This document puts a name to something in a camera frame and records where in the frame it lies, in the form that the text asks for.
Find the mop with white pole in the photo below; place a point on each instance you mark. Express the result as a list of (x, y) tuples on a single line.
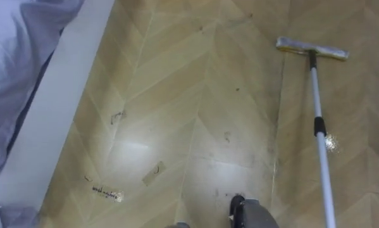
[(316, 104)]

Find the robot legs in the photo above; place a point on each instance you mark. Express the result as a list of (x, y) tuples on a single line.
[(252, 213)]

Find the grey bed with white frame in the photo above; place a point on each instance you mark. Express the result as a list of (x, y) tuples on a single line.
[(24, 95)]

